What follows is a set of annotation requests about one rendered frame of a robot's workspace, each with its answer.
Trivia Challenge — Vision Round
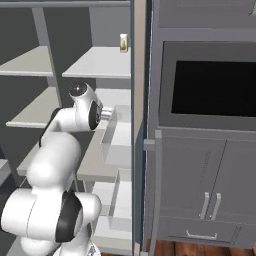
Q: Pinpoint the silver cupboard door handle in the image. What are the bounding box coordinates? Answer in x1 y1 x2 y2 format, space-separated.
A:
209 192 223 221
198 191 211 221

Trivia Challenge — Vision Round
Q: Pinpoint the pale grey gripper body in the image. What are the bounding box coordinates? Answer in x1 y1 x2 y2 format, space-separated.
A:
100 106 115 122

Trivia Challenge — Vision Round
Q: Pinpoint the small yellow jar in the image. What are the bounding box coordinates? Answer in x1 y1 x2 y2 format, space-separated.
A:
119 32 130 54

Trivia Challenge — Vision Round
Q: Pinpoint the clear fridge bin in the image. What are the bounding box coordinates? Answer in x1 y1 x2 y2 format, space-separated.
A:
107 169 133 232
99 104 133 168

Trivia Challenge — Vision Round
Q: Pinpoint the grey built-in oven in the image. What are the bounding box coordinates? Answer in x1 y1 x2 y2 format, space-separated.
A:
158 40 256 133

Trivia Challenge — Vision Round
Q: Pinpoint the grey tall cupboard door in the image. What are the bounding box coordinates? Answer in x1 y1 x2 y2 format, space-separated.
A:
156 0 256 32

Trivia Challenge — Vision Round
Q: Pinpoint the grey fridge door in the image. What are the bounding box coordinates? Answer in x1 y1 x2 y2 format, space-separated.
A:
130 0 158 256

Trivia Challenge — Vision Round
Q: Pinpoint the grey fridge door handle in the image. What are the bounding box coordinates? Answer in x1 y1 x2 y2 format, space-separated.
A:
143 129 164 256

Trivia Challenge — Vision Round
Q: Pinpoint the silver drawer handle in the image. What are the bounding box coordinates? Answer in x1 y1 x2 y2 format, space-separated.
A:
185 229 219 241

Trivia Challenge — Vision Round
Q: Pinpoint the grey drawer front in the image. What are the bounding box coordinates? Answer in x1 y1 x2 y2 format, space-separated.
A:
155 215 256 250

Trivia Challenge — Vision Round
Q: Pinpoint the grey open fridge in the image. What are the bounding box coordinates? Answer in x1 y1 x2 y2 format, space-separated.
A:
0 0 133 256

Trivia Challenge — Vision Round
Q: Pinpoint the pale grey fridge shelf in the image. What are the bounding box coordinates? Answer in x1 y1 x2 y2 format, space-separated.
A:
61 46 132 80
5 86 62 130
0 45 55 78
76 129 133 183

